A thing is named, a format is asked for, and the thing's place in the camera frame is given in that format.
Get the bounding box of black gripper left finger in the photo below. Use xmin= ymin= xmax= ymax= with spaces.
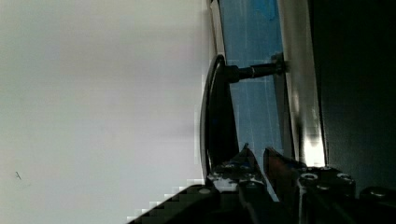
xmin=127 ymin=146 xmax=293 ymax=224

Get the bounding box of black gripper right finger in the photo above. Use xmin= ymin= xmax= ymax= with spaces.
xmin=263 ymin=148 xmax=396 ymax=224

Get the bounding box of silver toaster oven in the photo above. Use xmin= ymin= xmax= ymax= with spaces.
xmin=200 ymin=0 xmax=395 ymax=201

